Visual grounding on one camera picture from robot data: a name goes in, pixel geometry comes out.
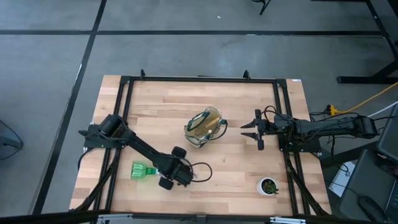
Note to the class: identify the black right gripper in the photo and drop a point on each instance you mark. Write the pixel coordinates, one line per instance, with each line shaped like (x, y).
(264, 127)

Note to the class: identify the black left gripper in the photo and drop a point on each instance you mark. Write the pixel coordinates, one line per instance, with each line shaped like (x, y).
(175, 171)

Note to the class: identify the green spray bottle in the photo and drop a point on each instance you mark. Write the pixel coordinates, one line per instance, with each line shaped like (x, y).
(140, 170)

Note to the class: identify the cream green gardening bag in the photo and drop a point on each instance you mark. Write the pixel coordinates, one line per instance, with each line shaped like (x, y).
(199, 141)

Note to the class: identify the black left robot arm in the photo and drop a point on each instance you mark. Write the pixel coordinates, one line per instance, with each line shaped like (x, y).
(140, 146)

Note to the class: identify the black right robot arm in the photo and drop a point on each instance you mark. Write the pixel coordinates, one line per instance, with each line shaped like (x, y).
(326, 127)

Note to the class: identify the succulent in white pot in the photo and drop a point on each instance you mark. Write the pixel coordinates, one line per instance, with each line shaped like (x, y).
(268, 186)

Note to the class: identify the white paper sheet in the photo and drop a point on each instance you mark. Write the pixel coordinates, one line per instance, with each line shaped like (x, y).
(340, 182)

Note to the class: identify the black desk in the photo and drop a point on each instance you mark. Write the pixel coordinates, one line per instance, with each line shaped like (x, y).
(363, 183)

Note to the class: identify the black chair leg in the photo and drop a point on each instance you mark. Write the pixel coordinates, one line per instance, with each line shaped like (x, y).
(263, 6)

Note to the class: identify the black desk leg stand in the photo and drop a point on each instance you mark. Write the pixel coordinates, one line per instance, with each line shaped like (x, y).
(367, 79)

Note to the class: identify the black computer mouse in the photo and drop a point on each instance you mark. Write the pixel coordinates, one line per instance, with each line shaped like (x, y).
(371, 208)

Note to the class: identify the grey chair base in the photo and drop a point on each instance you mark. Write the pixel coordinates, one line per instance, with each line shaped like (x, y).
(9, 143)

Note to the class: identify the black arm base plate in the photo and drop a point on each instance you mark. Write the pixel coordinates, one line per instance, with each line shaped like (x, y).
(301, 146)
(96, 143)

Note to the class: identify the black aluminium table frame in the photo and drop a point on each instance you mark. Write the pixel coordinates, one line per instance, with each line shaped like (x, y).
(202, 79)

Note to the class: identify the silver bracket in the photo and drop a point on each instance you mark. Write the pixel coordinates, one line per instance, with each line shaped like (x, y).
(287, 220)
(115, 219)

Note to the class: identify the black rail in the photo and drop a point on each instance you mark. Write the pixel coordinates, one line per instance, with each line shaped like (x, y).
(46, 217)

